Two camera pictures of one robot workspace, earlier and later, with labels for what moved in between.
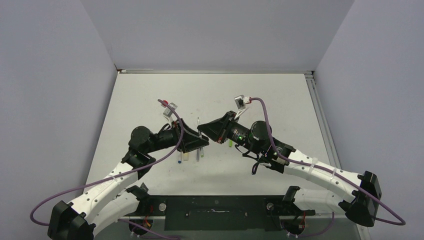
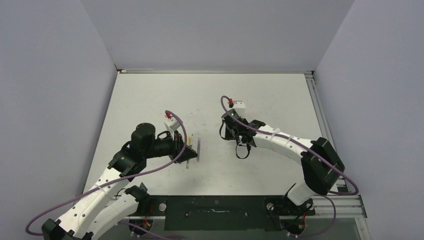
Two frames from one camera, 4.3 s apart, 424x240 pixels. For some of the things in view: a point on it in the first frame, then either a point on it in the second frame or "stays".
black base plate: (215, 213) stays
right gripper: (219, 129) -> (228, 134)
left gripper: (191, 140) -> (178, 145)
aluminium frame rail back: (263, 71) stays
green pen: (201, 149) -> (187, 163)
